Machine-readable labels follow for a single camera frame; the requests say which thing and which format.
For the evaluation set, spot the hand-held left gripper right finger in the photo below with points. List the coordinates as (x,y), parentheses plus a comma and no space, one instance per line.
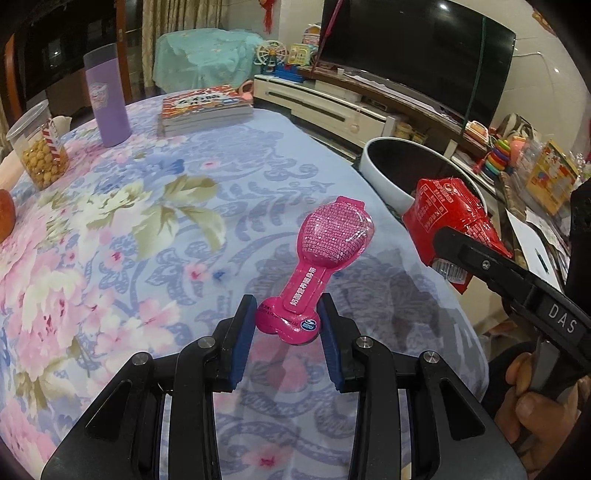
(330,346)

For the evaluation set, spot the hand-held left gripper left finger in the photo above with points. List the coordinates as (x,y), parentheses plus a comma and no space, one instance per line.
(242,344)

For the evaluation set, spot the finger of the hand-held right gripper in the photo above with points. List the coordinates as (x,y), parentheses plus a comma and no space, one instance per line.
(471,256)

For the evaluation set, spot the red snack packet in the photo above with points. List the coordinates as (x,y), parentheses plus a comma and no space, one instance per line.
(455,210)

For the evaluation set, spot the pink spoon-shaped candy packet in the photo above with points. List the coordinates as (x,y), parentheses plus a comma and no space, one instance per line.
(332,240)

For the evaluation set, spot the white rimmed trash bin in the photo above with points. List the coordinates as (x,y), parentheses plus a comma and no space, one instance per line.
(383,177)

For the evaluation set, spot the person's right hand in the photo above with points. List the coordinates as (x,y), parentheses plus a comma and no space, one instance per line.
(540,420)

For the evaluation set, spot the white paper sheets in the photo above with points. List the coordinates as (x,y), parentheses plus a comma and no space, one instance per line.
(531,235)

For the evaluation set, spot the colourful cardboard toy box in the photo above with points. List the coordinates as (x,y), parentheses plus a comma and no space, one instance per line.
(554,177)

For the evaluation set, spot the toy food set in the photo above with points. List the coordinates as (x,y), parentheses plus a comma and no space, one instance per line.
(476,134)

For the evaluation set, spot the white television cabinet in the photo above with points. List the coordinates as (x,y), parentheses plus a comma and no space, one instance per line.
(323,104)

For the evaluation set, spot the black flat television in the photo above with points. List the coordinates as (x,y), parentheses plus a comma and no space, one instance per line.
(415,50)

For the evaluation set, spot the grey edged book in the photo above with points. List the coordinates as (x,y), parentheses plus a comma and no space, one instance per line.
(203,125)

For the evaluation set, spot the colourful cartoon cover book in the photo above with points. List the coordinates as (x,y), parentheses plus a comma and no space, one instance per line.
(203,100)

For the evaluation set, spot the pink kettlebell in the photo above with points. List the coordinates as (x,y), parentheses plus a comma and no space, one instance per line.
(248,90)

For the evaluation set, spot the blue toy base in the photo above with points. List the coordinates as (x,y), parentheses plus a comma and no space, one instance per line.
(288,74)

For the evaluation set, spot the colourful toy house box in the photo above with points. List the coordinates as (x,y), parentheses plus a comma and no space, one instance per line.
(302,55)

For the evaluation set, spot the pink thin stick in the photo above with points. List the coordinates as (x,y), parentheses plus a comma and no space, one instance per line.
(325,37)

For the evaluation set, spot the red apple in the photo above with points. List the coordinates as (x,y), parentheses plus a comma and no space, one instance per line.
(5,214)

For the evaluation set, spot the purple tumbler cup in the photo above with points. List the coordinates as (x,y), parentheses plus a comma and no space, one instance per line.
(108,101)

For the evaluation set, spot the clear jar of snack balls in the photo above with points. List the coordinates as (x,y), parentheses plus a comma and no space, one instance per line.
(39,152)

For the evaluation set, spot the ferris wheel toy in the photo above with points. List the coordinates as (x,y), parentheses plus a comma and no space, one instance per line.
(270,56)

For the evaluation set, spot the teal furniture cover cloth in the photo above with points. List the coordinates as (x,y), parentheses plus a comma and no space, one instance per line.
(207,55)

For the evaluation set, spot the red hanging decoration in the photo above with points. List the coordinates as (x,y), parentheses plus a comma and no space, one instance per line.
(268,14)

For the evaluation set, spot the gold patterned curtain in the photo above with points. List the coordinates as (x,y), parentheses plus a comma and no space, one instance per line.
(171,23)

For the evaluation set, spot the dark glass sliding door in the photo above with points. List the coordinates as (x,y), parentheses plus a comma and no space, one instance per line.
(60,41)

